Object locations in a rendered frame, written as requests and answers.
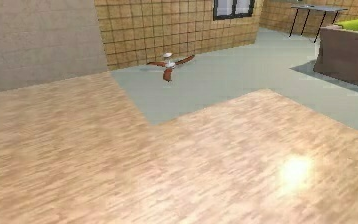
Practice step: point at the brown bladed ceiling fan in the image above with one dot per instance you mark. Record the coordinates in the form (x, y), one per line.
(168, 68)

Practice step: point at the black framed window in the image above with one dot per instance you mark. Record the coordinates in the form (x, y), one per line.
(233, 7)

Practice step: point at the grey table with black legs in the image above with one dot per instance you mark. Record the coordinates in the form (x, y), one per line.
(320, 8)

